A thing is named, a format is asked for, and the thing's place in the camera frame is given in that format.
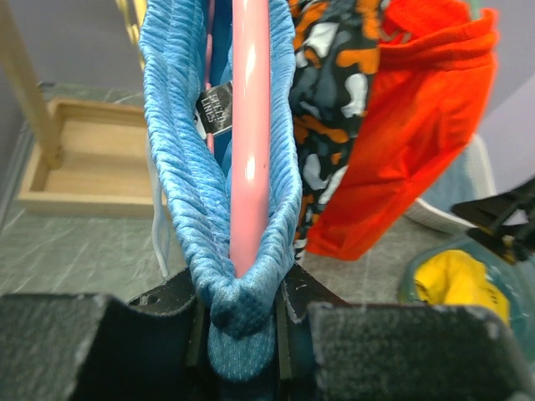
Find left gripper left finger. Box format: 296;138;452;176
1;271;209;400

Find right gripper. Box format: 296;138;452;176
452;178;534;264

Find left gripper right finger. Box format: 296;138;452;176
276;266;531;400

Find pink plastic hanger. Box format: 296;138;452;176
230;1;271;278

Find light blue shorts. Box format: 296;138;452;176
140;1;301;400

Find orange shorts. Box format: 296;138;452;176
307;1;498;261

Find camouflage patterned shorts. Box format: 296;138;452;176
289;0;382;264

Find teal transparent tray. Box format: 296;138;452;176
397;236;534;365

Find yellow garment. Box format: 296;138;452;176
414;249;510;323

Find white plastic basket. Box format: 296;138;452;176
405;135;497;234

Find grey-blue garment in basket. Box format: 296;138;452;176
420;154;476;213

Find wooden clothes rack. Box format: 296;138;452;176
1;2;160;217

